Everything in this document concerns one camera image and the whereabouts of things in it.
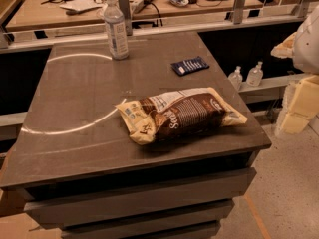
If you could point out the brown and cream snack bag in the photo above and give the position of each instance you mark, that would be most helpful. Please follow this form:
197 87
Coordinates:
177 113

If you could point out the clear plastic water bottle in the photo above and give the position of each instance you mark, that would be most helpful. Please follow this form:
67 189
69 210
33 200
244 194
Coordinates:
116 30

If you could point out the blue rxbar blueberry wrapper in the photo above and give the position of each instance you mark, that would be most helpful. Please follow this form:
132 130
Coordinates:
189 66

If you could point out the metal frame rail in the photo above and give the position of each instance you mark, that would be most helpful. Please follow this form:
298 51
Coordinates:
18 41

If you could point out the grey metal upright post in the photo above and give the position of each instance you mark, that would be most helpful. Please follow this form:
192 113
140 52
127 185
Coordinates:
125 7

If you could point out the grey drawer cabinet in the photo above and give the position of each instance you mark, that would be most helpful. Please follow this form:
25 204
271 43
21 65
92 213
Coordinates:
178 201

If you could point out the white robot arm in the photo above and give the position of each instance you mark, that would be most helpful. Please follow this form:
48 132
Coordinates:
302 47

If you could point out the wooden workbench in background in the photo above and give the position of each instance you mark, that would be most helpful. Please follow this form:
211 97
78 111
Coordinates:
33 14

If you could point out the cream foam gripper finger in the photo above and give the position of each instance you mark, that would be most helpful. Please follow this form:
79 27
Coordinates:
285 49

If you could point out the white papers on workbench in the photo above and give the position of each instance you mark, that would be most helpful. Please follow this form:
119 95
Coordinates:
81 5

